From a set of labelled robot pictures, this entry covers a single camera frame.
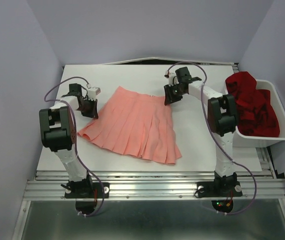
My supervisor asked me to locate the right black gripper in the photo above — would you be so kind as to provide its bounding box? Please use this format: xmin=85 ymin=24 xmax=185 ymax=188
xmin=163 ymin=82 xmax=186 ymax=105

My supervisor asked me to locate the pink pleated skirt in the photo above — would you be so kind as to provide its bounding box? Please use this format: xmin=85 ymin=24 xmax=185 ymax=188
xmin=78 ymin=86 xmax=182 ymax=165

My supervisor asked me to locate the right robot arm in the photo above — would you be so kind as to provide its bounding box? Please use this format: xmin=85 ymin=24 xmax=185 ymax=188
xmin=164 ymin=67 xmax=239 ymax=198

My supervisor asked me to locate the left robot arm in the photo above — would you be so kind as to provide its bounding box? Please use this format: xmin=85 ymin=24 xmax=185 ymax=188
xmin=39 ymin=83 xmax=101 ymax=197

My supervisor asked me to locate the white backdrop board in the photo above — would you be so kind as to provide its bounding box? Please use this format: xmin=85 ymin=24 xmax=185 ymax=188
xmin=101 ymin=56 xmax=236 ymax=66

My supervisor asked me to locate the white plastic bin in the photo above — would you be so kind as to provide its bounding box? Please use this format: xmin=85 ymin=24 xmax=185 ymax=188
xmin=233 ymin=79 xmax=285 ymax=148

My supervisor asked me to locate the red skirt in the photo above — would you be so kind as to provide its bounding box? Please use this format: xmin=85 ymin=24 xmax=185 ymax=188
xmin=225 ymin=71 xmax=280 ymax=138

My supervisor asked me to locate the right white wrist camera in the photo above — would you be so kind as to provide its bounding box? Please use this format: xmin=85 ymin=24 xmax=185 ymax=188
xmin=164 ymin=71 xmax=179 ymax=86

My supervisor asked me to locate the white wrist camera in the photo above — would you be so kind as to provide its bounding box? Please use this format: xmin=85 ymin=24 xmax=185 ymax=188
xmin=86 ymin=86 xmax=101 ymax=101
xmin=164 ymin=71 xmax=179 ymax=86

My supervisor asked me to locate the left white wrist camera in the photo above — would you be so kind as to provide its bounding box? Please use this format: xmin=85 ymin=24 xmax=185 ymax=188
xmin=86 ymin=86 xmax=101 ymax=101

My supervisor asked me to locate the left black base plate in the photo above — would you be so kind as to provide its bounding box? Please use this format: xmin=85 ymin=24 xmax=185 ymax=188
xmin=64 ymin=182 xmax=110 ymax=199

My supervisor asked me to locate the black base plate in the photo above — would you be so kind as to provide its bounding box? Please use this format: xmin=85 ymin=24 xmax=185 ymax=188
xmin=64 ymin=182 xmax=110 ymax=199
xmin=195 ymin=181 xmax=243 ymax=199

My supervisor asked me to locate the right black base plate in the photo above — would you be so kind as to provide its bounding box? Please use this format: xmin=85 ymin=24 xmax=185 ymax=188
xmin=195 ymin=181 xmax=243 ymax=199

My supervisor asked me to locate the aluminium rail frame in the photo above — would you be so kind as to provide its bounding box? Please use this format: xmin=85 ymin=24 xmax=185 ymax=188
xmin=12 ymin=62 xmax=285 ymax=240

